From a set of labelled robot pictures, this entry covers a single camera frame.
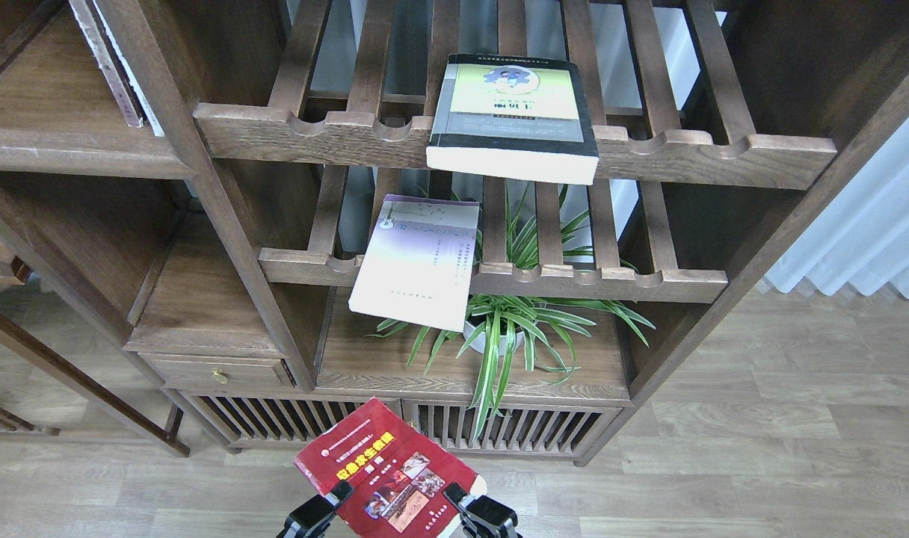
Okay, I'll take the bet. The lavender white paperback book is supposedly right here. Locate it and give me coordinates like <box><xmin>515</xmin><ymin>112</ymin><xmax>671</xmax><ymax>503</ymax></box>
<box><xmin>348</xmin><ymin>194</ymin><xmax>479</xmax><ymax>333</ymax></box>

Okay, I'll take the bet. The red paperback book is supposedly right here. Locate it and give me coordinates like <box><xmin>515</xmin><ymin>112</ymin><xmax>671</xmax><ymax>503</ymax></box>
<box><xmin>294</xmin><ymin>398</ymin><xmax>488</xmax><ymax>537</ymax></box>

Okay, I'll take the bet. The white plant pot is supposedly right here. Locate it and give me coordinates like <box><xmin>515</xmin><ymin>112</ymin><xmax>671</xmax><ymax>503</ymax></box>
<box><xmin>463</xmin><ymin>314</ymin><xmax>545</xmax><ymax>356</ymax></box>

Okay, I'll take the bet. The upright white book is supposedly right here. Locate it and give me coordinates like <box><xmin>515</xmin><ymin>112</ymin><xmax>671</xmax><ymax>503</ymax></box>
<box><xmin>95</xmin><ymin>1</ymin><xmax>165</xmax><ymax>137</ymax></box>

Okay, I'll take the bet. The brass drawer knob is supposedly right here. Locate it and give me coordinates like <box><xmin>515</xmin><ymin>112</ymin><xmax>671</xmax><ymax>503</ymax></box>
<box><xmin>212</xmin><ymin>368</ymin><xmax>229</xmax><ymax>384</ymax></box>

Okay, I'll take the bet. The upright brown-spined book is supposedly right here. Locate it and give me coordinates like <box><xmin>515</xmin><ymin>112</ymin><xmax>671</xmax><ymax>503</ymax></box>
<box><xmin>69</xmin><ymin>1</ymin><xmax>146</xmax><ymax>127</ymax></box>

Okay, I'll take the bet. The green spider plant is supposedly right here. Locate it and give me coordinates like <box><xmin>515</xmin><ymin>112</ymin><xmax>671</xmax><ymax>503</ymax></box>
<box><xmin>368</xmin><ymin>188</ymin><xmax>656</xmax><ymax>439</ymax></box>

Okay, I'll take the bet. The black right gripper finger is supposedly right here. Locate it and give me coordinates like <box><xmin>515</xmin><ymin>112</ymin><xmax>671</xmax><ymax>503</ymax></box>
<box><xmin>443</xmin><ymin>483</ymin><xmax>522</xmax><ymax>537</ymax></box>

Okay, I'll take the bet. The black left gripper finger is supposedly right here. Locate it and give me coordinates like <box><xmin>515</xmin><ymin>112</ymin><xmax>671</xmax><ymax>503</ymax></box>
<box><xmin>277</xmin><ymin>480</ymin><xmax>354</xmax><ymax>538</ymax></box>

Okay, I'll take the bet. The dark wooden bookshelf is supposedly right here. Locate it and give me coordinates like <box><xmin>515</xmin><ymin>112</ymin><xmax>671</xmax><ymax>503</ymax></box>
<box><xmin>0</xmin><ymin>1</ymin><xmax>909</xmax><ymax>466</ymax></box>

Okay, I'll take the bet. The white pleated curtain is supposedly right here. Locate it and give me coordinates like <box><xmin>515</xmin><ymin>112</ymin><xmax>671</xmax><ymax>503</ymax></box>
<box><xmin>765</xmin><ymin>117</ymin><xmax>909</xmax><ymax>299</ymax></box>

